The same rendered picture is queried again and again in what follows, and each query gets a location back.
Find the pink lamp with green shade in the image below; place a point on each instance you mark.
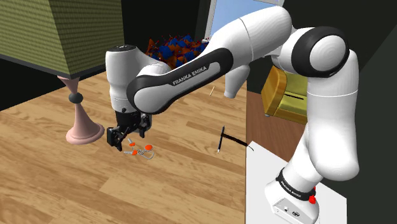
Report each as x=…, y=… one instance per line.
x=83, y=127

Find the blue and orange spiky object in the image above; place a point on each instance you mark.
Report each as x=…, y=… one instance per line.
x=173, y=51

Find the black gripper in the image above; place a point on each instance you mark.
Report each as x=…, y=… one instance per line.
x=128, y=118

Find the small tan stick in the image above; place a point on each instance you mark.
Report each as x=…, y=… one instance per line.
x=212, y=91

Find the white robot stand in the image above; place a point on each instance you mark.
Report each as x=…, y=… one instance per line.
x=260, y=173

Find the yellow armchair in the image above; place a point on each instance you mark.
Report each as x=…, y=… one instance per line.
x=280, y=96

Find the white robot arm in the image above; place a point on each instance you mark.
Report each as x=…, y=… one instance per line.
x=266, y=34

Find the thin black stick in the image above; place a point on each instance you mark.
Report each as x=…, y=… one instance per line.
x=235, y=140

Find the black pen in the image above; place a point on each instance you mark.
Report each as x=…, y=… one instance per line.
x=220, y=139

